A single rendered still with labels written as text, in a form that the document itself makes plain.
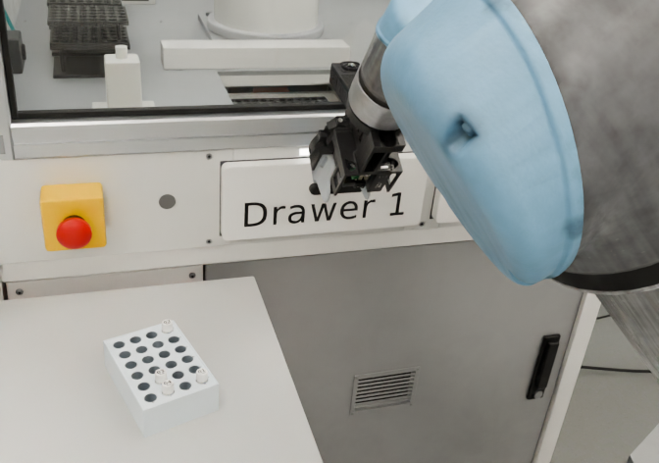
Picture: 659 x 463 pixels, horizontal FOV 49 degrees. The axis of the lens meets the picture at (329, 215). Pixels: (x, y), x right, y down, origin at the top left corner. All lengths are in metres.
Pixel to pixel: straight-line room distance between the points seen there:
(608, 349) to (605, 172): 2.11
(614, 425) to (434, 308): 0.99
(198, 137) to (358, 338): 0.45
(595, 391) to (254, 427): 1.51
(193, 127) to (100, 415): 0.36
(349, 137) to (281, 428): 0.33
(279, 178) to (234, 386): 0.28
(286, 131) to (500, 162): 0.73
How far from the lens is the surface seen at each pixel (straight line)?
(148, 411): 0.78
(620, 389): 2.24
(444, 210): 1.08
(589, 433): 2.07
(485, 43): 0.26
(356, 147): 0.84
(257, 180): 0.96
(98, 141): 0.93
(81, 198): 0.92
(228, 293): 1.00
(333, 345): 1.20
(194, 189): 0.97
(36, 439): 0.82
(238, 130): 0.94
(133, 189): 0.96
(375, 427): 1.36
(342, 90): 0.86
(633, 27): 0.26
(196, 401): 0.80
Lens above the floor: 1.34
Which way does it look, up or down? 29 degrees down
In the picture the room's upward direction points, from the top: 5 degrees clockwise
